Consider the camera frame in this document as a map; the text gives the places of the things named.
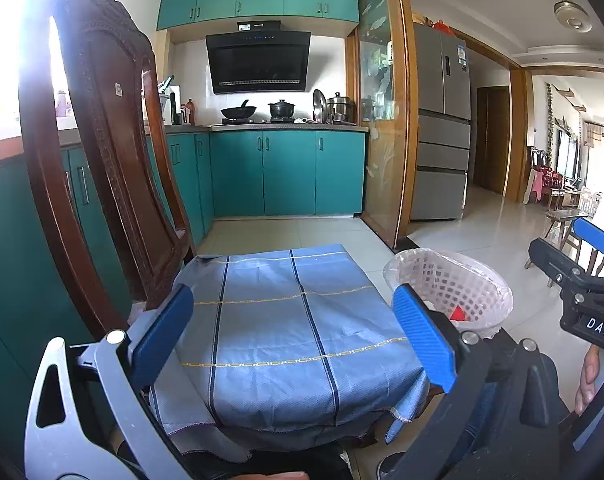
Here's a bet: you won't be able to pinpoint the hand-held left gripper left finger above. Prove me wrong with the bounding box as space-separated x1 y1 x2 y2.
23 284 195 480

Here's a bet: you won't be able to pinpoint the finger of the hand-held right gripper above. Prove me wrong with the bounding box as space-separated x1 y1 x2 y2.
570 216 604 281
528 237 590 286

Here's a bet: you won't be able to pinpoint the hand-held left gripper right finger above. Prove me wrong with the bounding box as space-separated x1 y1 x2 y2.
391 283 573 480

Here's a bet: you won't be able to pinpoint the white plastic mesh basket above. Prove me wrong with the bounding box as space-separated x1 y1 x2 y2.
383 247 514 338

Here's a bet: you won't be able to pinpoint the person's right hand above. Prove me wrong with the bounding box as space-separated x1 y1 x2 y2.
574 345 604 414

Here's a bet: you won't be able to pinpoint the person's left hand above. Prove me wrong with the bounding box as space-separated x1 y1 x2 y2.
232 471 310 480

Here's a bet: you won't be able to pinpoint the white ornate chair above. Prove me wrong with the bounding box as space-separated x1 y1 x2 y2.
577 187 603 216

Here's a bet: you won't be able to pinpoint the dark wooden stool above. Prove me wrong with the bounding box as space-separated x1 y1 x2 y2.
524 207 598 288

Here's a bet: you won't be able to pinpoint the red wooden chairs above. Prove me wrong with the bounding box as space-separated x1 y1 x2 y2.
529 145 565 191

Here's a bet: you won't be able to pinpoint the person's blue jeans leg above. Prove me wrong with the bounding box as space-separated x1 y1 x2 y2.
452 385 493 466

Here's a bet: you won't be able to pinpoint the blue checked tablecloth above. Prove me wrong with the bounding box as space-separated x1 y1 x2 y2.
149 244 430 461

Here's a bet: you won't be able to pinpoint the green vine garland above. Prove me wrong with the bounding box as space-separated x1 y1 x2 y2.
545 82 556 151

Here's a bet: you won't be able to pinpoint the brown wooden door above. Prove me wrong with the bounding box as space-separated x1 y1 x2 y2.
476 85 511 195

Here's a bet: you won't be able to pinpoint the silver refrigerator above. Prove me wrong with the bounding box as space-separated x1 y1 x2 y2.
411 22 473 222

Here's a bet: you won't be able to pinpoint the wood framed glass door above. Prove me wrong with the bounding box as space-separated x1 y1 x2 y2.
346 0 420 251

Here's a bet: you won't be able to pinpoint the carved wooden chair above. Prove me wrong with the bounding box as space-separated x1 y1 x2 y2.
18 0 195 341

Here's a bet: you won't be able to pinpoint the ceiling fan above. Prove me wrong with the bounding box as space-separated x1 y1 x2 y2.
553 0 593 31

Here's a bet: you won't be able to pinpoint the black wok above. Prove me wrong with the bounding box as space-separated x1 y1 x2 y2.
220 99 258 120

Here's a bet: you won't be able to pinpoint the gas stove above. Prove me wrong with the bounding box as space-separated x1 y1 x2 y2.
221 116 303 125

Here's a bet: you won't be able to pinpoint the kitchen countertop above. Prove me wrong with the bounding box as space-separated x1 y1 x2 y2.
0 122 370 167

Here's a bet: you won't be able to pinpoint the steel stock pot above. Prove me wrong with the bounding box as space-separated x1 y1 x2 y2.
327 92 357 122

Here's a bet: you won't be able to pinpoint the red items atop refrigerator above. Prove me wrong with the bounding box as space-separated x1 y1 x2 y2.
413 14 453 36

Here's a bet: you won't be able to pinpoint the black range hood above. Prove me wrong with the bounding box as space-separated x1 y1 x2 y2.
205 20 312 95

